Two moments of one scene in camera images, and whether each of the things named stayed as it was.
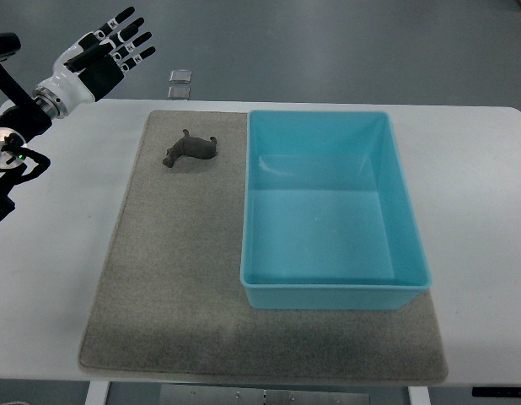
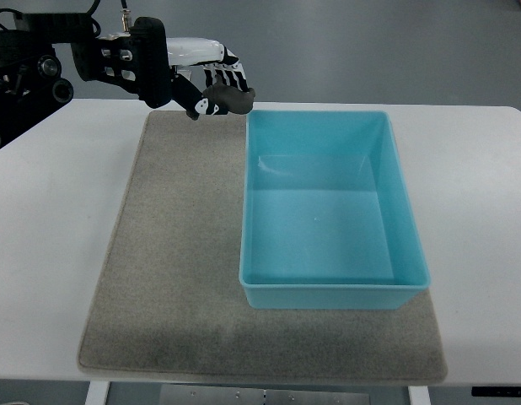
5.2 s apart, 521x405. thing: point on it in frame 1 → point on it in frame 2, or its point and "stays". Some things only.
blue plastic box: (328, 220) stays
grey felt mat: (169, 294) stays
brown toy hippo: (190, 146) → (233, 99)
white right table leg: (419, 395) stays
